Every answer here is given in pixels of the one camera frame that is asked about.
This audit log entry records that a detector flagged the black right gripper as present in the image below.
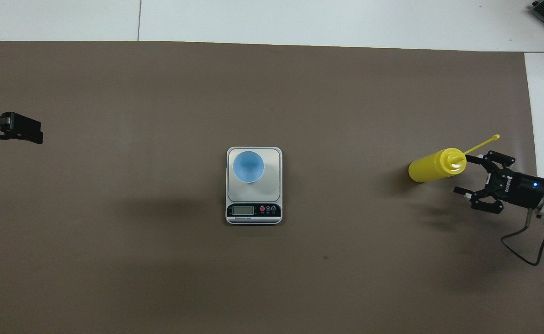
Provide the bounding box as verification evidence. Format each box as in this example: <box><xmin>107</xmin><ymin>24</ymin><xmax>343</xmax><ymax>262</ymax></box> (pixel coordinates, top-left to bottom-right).
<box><xmin>453</xmin><ymin>151</ymin><xmax>544</xmax><ymax>215</ymax></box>

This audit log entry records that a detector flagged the yellow squeeze bottle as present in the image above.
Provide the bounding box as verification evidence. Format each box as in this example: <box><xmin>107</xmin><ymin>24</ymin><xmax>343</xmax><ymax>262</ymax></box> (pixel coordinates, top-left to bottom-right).
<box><xmin>408</xmin><ymin>135</ymin><xmax>500</xmax><ymax>184</ymax></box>

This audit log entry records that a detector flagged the light blue plastic cup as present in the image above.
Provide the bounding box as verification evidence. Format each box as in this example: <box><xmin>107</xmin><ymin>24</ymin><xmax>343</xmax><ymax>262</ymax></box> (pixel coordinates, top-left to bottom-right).
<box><xmin>232</xmin><ymin>151</ymin><xmax>265</xmax><ymax>184</ymax></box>

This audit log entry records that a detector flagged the silver digital kitchen scale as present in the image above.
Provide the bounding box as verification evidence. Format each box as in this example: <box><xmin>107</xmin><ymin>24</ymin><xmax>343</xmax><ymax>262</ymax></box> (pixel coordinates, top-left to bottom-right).
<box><xmin>226</xmin><ymin>147</ymin><xmax>283</xmax><ymax>225</ymax></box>

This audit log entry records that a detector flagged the brown table mat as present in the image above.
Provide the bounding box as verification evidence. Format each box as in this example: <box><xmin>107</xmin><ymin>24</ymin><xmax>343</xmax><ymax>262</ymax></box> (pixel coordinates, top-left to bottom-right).
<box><xmin>0</xmin><ymin>41</ymin><xmax>544</xmax><ymax>334</ymax></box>

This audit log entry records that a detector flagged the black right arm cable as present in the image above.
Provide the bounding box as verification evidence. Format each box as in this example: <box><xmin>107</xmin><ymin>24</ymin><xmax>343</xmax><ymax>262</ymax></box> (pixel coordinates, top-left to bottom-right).
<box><xmin>500</xmin><ymin>211</ymin><xmax>544</xmax><ymax>267</ymax></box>

